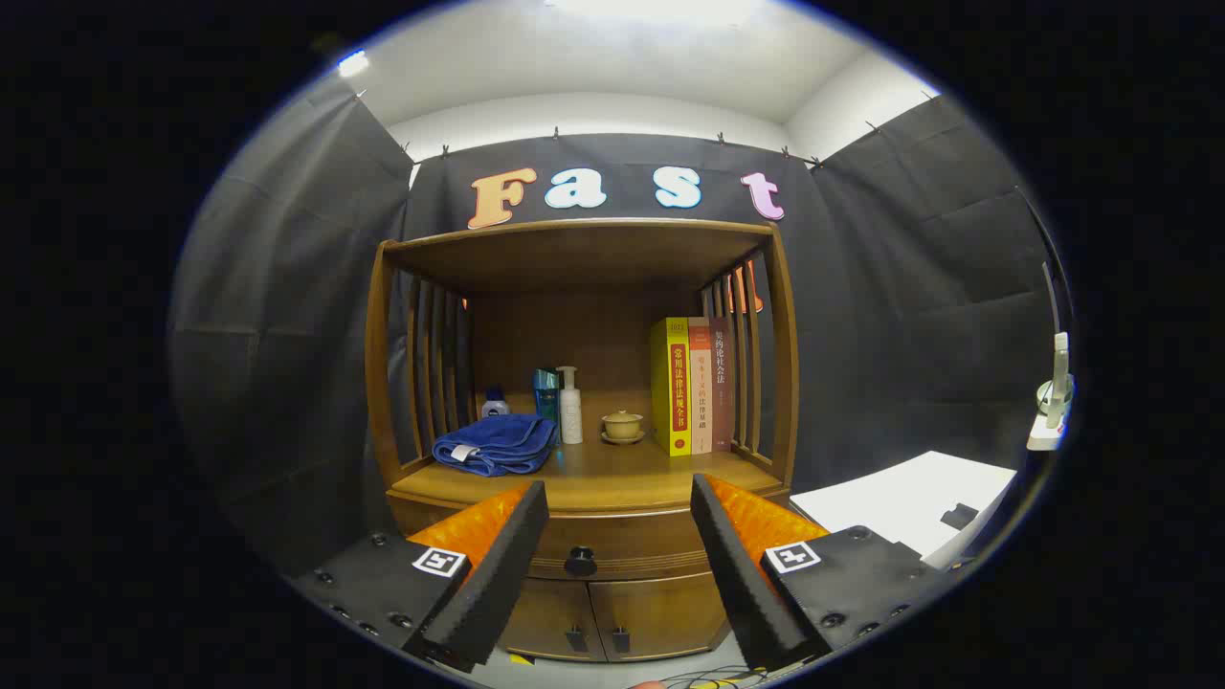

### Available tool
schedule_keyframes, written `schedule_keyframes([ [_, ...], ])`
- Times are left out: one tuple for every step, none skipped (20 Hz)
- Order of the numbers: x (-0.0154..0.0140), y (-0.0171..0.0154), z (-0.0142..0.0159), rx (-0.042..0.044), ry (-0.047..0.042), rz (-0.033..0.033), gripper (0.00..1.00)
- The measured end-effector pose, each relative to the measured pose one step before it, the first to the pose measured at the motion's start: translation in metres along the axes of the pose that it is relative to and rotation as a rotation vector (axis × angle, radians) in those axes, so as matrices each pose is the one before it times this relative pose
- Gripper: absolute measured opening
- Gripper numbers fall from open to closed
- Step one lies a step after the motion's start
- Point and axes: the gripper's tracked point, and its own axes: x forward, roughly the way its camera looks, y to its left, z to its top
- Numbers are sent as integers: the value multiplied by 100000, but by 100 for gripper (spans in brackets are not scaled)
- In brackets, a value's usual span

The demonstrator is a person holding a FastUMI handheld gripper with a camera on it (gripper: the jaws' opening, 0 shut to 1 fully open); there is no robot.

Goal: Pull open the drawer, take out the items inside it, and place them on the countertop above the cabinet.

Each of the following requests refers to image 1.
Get white pump bottle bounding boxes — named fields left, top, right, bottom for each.
left=557, top=366, right=584, bottom=445

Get floor cables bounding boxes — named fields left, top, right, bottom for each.
left=660, top=665, right=767, bottom=689

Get orange spine book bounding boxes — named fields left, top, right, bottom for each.
left=687, top=318, right=714, bottom=456

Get black backdrop cloth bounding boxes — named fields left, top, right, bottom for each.
left=170, top=77, right=1073, bottom=575

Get wooden cabinet door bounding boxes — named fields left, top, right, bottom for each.
left=502, top=577, right=609, bottom=663
left=589, top=572, right=733, bottom=661

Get brown spine book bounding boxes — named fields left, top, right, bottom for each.
left=710, top=318, right=736, bottom=451

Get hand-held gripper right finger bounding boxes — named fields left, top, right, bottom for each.
left=689, top=473, right=948, bottom=673

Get folded blue towel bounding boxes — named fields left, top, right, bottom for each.
left=432, top=413, right=559, bottom=478

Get wooden countertop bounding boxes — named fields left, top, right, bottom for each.
left=390, top=388, right=791, bottom=513

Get white side cabinet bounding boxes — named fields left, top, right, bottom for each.
left=790, top=450, right=1017, bottom=561

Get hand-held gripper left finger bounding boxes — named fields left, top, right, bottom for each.
left=287, top=480, right=551, bottom=674

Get wooden cabinet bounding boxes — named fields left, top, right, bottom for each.
left=364, top=218, right=800, bottom=663

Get thick yellow book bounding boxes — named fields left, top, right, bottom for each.
left=651, top=318, right=692, bottom=457

